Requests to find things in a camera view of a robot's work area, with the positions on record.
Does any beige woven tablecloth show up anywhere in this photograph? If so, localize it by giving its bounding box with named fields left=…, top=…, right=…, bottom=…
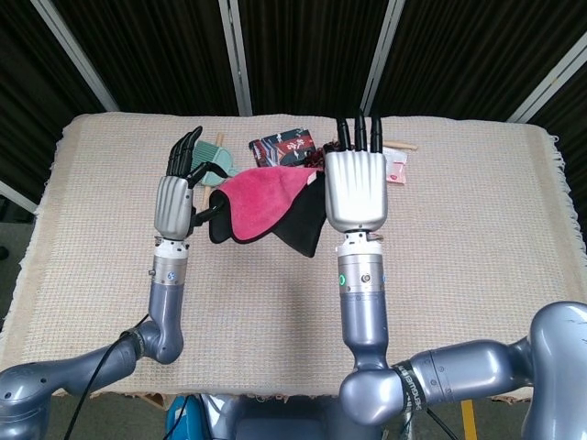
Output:
left=0, top=112, right=580, bottom=421

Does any blue plastic cover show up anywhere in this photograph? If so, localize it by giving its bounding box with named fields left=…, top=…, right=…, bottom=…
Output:
left=165, top=394, right=205, bottom=440

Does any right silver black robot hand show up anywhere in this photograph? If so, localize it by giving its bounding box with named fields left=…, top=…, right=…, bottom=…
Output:
left=323, top=109, right=389, bottom=233

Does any thick wooden stick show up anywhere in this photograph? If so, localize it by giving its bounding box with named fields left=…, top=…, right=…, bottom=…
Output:
left=199, top=132, right=226, bottom=213

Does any pink wet wipes pack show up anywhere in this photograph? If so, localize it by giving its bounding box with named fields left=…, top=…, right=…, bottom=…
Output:
left=382, top=147, right=409, bottom=186

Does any dark red grape bunch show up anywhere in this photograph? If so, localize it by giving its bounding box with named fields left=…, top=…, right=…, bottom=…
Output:
left=305, top=140, right=343, bottom=171

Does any grey metal partition post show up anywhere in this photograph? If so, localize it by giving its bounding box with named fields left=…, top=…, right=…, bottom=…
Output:
left=30, top=0, right=120, bottom=113
left=506, top=39, right=587, bottom=124
left=217, top=0, right=254, bottom=116
left=357, top=0, right=407, bottom=116
left=0, top=180, right=39, bottom=215

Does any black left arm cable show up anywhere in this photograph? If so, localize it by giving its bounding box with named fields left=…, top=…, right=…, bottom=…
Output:
left=63, top=313, right=152, bottom=440

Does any grey-blue robot torso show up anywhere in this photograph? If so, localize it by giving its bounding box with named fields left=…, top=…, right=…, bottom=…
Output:
left=201, top=394, right=384, bottom=440

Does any dark printed card box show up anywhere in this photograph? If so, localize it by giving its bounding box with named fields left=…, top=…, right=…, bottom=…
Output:
left=248, top=127, right=318, bottom=173

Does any pink microfiber cloth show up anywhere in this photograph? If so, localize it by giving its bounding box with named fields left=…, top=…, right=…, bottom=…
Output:
left=208, top=165, right=327, bottom=259

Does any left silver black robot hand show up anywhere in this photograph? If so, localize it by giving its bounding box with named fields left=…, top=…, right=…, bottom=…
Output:
left=153, top=126, right=230, bottom=242

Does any dark ribbed partition panel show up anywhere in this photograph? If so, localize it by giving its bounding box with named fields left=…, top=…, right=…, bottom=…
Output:
left=50, top=0, right=239, bottom=116
left=0, top=0, right=106, bottom=203
left=238, top=0, right=395, bottom=116
left=526, top=77, right=587, bottom=258
left=371, top=0, right=587, bottom=121

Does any green plastic hand brush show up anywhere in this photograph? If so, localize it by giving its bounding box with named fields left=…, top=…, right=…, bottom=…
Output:
left=191, top=139, right=239, bottom=187

